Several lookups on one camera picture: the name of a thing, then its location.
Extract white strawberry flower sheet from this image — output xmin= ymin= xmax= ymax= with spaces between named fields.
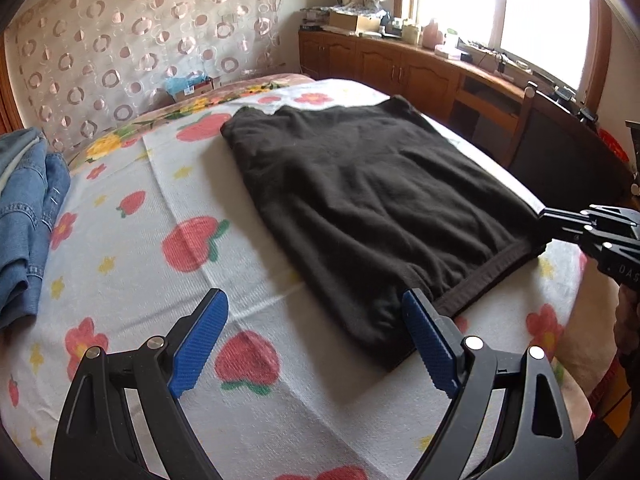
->
xmin=0 ymin=78 xmax=589 ymax=480

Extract top light blue jeans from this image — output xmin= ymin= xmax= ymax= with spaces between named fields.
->
xmin=0 ymin=128 xmax=43 ymax=188

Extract circle pattern sheer curtain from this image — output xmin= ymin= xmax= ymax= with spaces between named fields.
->
xmin=8 ymin=0 xmax=283 ymax=154

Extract window with wooden frame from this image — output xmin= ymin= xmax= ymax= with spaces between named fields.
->
xmin=394 ymin=0 xmax=613 ymax=110

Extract dark wooden chair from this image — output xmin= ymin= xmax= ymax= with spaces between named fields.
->
xmin=501 ymin=82 xmax=632 ymax=211

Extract black shorts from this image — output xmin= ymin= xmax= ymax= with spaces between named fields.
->
xmin=221 ymin=96 xmax=546 ymax=370

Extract long wooden sideboard cabinet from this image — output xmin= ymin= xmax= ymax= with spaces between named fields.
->
xmin=298 ymin=29 xmax=525 ymax=159

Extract pink floral blanket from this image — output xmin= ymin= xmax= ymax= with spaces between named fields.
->
xmin=68 ymin=74 xmax=312 ymax=172

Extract pink bottle on sideboard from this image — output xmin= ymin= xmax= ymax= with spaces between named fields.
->
xmin=422 ymin=20 xmax=444 ymax=50

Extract bottom blue denim jeans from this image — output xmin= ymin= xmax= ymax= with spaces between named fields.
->
xmin=1 ymin=140 xmax=70 ymax=328

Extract cardboard box on sideboard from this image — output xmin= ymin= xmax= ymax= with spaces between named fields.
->
xmin=329 ymin=10 xmax=381 ymax=32

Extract person's right hand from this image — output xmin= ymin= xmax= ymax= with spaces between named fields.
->
xmin=614 ymin=285 xmax=640 ymax=354

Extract cardboard box with blue bag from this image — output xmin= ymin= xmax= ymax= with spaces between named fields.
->
xmin=164 ymin=74 xmax=216 ymax=102

